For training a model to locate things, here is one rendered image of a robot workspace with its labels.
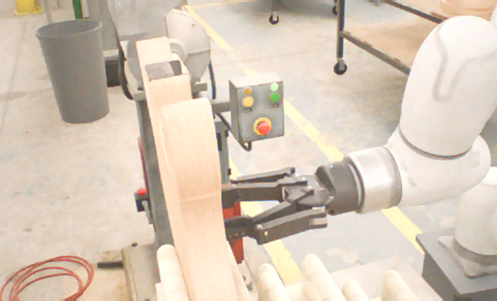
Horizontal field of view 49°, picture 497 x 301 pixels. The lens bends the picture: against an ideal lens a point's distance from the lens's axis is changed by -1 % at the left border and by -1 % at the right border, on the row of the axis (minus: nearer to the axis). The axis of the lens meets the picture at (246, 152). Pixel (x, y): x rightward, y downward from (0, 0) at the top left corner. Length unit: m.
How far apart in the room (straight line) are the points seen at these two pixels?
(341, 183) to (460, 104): 0.19
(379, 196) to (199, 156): 0.33
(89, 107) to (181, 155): 3.97
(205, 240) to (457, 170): 0.37
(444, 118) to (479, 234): 0.93
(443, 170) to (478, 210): 0.81
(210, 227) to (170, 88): 0.16
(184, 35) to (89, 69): 2.76
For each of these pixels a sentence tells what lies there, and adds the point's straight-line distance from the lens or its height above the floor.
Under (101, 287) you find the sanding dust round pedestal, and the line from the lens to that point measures 2.75.
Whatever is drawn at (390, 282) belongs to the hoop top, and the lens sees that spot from 1.05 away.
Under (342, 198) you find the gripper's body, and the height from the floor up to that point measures 1.32.
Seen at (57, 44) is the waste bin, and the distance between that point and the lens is 4.29.
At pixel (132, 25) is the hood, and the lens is 1.32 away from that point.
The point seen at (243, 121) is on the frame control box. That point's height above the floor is 1.00.
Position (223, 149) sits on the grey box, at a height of 0.82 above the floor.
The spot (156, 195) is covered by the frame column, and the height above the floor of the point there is 0.69.
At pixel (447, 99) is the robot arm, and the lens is 0.69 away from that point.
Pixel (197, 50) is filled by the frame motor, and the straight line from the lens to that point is 1.66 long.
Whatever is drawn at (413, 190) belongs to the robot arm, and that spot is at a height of 1.32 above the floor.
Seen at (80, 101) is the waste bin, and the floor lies 0.19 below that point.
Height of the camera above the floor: 1.73
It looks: 28 degrees down
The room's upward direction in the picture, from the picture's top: 3 degrees counter-clockwise
